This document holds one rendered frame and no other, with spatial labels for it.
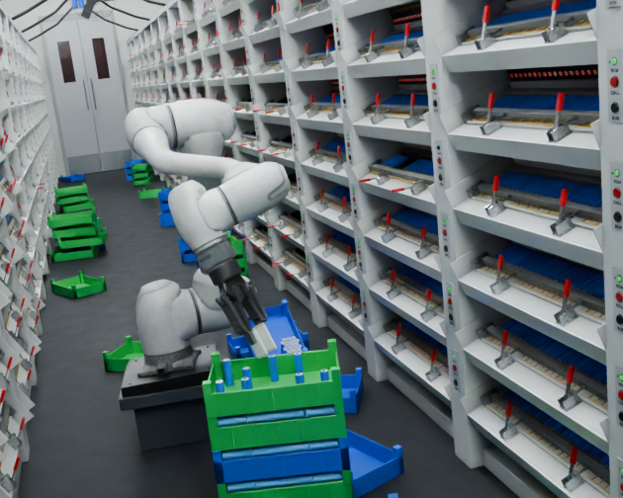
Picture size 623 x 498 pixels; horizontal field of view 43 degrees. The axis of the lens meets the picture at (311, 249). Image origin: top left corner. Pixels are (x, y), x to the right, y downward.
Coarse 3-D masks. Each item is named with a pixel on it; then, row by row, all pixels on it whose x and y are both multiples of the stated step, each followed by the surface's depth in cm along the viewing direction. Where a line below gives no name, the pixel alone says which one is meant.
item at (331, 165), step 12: (312, 144) 333; (324, 144) 334; (336, 144) 322; (300, 156) 332; (312, 156) 330; (324, 156) 322; (336, 156) 306; (312, 168) 318; (324, 168) 305; (336, 168) 290; (336, 180) 293; (348, 180) 278
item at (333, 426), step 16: (320, 416) 174; (336, 416) 173; (224, 432) 174; (240, 432) 174; (256, 432) 174; (272, 432) 174; (288, 432) 174; (304, 432) 174; (320, 432) 174; (336, 432) 174; (224, 448) 175; (240, 448) 175
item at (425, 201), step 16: (416, 144) 256; (368, 160) 267; (384, 160) 269; (368, 176) 265; (368, 192) 264; (384, 192) 247; (400, 192) 233; (432, 192) 210; (416, 208) 228; (432, 208) 215
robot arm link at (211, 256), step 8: (216, 240) 184; (224, 240) 186; (200, 248) 184; (208, 248) 184; (216, 248) 184; (224, 248) 185; (232, 248) 187; (200, 256) 185; (208, 256) 184; (216, 256) 184; (224, 256) 184; (232, 256) 186; (200, 264) 186; (208, 264) 184; (216, 264) 184
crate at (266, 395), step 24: (216, 360) 189; (240, 360) 191; (264, 360) 191; (288, 360) 191; (312, 360) 191; (336, 360) 184; (240, 384) 189; (264, 384) 187; (288, 384) 185; (312, 384) 172; (336, 384) 172; (216, 408) 173; (240, 408) 173; (264, 408) 173; (288, 408) 173
